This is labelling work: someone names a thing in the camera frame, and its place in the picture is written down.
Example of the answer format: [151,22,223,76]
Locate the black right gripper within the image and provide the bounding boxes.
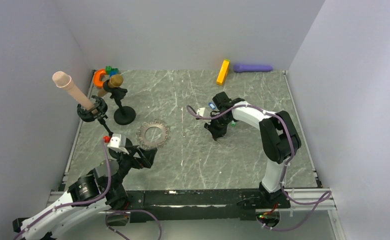
[204,113,232,140]

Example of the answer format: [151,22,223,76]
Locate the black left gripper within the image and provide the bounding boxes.
[108,144,157,191]

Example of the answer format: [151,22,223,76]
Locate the metal disc with keyrings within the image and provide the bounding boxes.
[136,119,171,150]

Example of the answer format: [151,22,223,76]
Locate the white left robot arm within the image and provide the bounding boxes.
[12,145,158,240]

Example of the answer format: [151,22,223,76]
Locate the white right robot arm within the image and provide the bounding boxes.
[196,92,302,208]

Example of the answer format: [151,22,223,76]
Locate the blue tag key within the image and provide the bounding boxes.
[208,102,216,110]

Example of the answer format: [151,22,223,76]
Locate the black short microphone stand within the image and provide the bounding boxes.
[103,80,136,126]

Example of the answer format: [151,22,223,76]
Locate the yellow block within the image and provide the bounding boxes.
[216,59,230,86]

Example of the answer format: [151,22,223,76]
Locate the purple cylinder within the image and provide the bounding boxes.
[233,63,273,73]

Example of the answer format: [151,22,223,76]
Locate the gold microphone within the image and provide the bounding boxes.
[97,74,124,98]

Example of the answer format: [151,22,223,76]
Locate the orange horseshoe toy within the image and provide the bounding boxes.
[92,69,107,88]

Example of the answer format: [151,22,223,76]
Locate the green blue toy bricks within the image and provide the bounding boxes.
[105,65,119,77]

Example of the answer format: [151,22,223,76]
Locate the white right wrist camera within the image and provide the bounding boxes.
[196,107,210,120]

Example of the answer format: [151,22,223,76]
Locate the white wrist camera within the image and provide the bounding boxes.
[196,107,210,120]
[102,133,129,154]

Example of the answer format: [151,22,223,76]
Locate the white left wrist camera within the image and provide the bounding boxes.
[102,133,129,154]

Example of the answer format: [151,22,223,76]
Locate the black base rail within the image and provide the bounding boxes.
[108,188,291,223]

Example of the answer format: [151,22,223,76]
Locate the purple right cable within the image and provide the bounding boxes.
[186,103,333,233]

